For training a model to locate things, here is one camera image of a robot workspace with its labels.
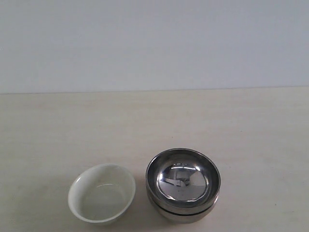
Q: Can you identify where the smooth steel bowl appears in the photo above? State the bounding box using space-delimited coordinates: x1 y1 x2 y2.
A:
145 148 221 215

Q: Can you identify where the white ceramic bowl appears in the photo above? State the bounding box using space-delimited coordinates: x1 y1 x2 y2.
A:
68 163 136 226

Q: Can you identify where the ribbed steel bowl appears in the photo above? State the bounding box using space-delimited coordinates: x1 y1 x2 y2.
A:
148 193 219 219

